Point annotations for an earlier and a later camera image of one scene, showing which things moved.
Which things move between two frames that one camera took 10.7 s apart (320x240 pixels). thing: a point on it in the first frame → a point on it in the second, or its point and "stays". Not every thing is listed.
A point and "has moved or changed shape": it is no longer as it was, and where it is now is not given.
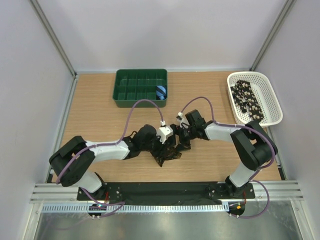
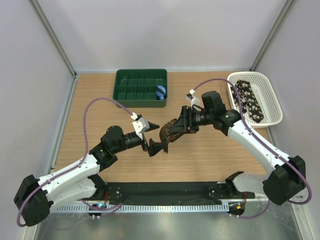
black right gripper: (184, 145) → (185, 123)
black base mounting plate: (170, 193) stays
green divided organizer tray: (130, 85) stays
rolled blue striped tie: (161, 93) stays
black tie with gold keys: (165, 153) has moved or changed shape
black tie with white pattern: (245, 96) stays
